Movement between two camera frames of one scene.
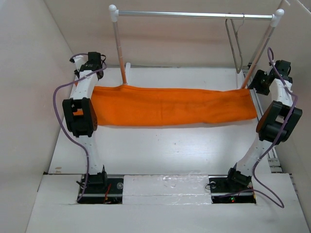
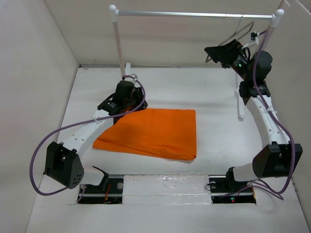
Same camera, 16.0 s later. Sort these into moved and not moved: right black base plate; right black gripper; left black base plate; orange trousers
Moved: orange trousers; right black gripper
Not moved: right black base plate; left black base plate
